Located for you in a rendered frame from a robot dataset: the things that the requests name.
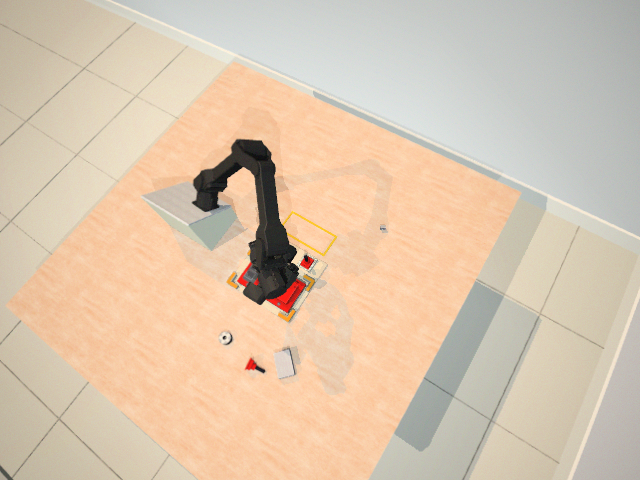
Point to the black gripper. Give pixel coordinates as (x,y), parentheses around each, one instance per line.
(254,292)

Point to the black toy wheel with white hub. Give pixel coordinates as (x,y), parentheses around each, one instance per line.
(228,338)

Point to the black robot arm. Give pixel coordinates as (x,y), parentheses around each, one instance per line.
(276,276)

